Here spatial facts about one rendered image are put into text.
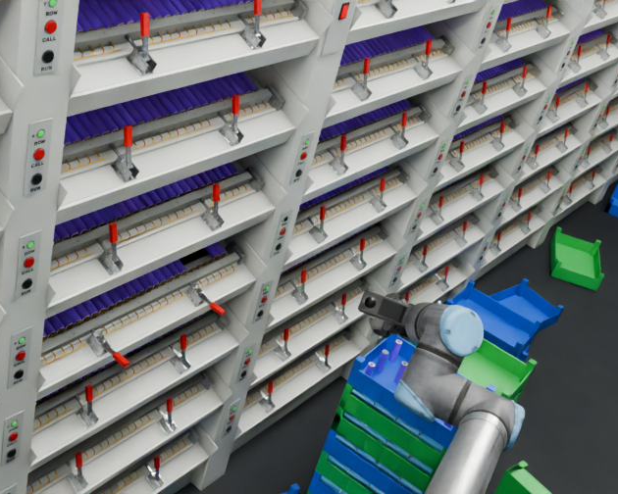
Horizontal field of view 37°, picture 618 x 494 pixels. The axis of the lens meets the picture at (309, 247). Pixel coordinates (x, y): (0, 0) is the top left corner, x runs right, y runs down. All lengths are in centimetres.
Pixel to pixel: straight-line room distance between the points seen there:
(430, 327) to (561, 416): 157
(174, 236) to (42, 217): 40
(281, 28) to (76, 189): 51
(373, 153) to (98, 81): 102
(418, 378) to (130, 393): 64
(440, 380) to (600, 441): 159
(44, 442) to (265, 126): 76
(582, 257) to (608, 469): 131
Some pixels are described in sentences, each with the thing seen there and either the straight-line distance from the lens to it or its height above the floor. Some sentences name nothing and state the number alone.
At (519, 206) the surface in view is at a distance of 361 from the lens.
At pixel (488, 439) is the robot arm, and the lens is 163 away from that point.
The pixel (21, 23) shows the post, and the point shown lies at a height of 145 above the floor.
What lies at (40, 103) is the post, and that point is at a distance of 135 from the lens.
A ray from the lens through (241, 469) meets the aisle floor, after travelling 265.
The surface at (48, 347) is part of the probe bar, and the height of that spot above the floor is 77.
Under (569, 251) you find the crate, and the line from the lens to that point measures 422.
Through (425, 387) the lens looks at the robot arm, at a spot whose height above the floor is 87.
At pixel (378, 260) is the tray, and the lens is 264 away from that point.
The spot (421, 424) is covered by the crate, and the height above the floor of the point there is 50.
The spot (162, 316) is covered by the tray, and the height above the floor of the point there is 74.
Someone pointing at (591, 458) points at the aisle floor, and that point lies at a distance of 318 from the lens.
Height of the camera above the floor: 194
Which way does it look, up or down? 33 degrees down
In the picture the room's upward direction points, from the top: 16 degrees clockwise
